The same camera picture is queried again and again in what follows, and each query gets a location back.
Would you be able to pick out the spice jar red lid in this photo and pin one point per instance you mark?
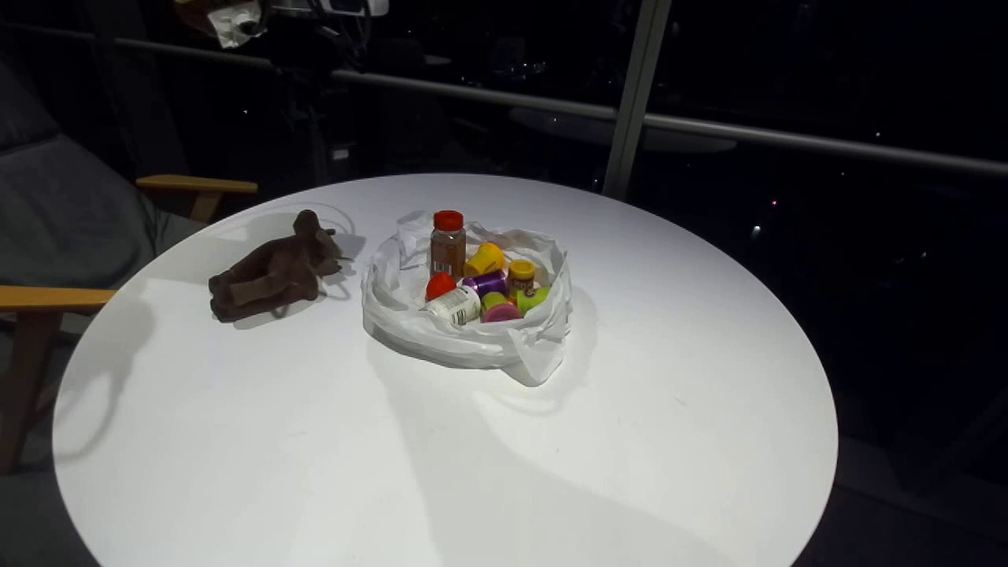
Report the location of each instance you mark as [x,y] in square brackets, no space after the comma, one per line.
[450,243]

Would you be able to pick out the gray horizontal railing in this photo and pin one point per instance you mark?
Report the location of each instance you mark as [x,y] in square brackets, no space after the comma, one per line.
[839,144]

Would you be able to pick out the dark window post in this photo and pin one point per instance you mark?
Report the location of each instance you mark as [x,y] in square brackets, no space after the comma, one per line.
[313,106]

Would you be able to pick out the brown plush moose toy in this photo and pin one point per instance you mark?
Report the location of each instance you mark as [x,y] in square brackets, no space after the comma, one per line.
[268,276]

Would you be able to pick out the light gray window post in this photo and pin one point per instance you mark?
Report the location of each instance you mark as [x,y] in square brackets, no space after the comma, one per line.
[634,95]

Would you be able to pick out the white clear plastic bowl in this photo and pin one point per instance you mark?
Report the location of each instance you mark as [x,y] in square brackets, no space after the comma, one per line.
[411,328]

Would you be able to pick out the wrist camera yellowish mount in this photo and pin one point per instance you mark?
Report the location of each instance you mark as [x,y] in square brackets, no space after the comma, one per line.
[237,21]

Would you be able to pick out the gray armchair wooden armrests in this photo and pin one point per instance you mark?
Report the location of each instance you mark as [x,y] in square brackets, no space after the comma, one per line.
[63,209]

